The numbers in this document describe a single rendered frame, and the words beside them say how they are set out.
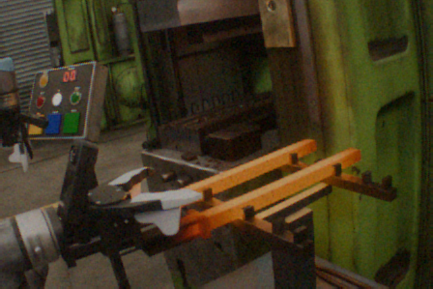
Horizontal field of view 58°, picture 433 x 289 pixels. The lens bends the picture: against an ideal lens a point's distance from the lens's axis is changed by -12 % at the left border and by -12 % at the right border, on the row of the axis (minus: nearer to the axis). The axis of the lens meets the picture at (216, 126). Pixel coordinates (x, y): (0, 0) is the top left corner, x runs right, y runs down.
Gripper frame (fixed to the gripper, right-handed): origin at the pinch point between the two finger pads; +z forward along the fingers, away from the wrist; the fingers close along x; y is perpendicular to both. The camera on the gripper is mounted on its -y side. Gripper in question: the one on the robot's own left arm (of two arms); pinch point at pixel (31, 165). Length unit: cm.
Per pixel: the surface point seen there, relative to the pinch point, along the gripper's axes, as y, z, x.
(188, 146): -50, 0, 18
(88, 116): -21.9, -9.0, -14.3
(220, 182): -47, -6, 62
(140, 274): -25, 93, -75
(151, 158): -39.0, 3.3, 9.4
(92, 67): -26.3, -24.9, -21.5
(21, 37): 126, -70, -749
